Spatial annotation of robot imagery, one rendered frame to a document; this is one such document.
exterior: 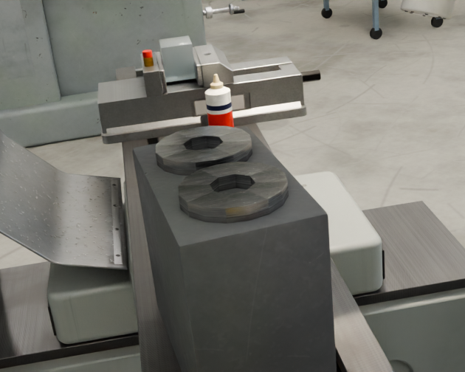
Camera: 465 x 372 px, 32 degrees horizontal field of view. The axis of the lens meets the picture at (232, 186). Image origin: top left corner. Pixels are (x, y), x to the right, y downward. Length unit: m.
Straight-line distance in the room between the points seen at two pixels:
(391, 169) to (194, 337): 2.85
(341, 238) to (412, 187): 2.10
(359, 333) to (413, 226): 0.63
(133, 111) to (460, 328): 0.63
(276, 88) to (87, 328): 0.50
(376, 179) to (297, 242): 2.74
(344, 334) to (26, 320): 0.62
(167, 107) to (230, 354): 0.75
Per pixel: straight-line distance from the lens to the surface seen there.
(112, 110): 1.34
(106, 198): 1.31
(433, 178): 3.36
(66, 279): 1.19
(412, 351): 1.30
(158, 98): 1.33
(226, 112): 1.26
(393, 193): 3.24
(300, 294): 0.64
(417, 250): 1.35
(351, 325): 0.82
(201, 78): 1.33
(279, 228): 0.61
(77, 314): 1.17
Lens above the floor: 1.41
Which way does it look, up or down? 25 degrees down
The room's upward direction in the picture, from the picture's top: 6 degrees counter-clockwise
